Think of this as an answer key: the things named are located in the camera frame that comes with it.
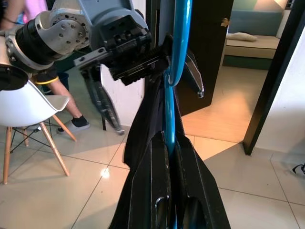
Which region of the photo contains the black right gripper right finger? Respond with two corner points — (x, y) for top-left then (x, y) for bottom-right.
(175, 137), (231, 229)

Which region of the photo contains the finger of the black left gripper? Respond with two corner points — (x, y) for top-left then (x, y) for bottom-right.
(81, 65), (124, 136)
(183, 50), (205, 99)

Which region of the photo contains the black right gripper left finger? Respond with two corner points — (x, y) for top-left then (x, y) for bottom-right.
(127, 130), (172, 229)

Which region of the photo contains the blue plastic hanger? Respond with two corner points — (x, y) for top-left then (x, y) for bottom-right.
(163, 0), (193, 229)

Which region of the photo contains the dark navy garment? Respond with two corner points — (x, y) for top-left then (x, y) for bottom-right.
(108, 69), (191, 229)

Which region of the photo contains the person in pink shirt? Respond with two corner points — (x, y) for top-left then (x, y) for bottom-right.
(0, 0), (91, 135)

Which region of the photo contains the white pillow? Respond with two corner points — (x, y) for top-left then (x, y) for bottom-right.
(226, 32), (258, 42)

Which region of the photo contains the teal beige daybed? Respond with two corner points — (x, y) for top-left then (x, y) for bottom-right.
(223, 9), (284, 71)

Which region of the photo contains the white shell chair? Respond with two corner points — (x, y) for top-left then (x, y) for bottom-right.
(0, 80), (78, 186)

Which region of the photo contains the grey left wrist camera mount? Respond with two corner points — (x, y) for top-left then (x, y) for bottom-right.
(77, 0), (149, 52)

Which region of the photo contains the black door frame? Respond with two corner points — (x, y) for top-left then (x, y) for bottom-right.
(243, 0), (305, 157)

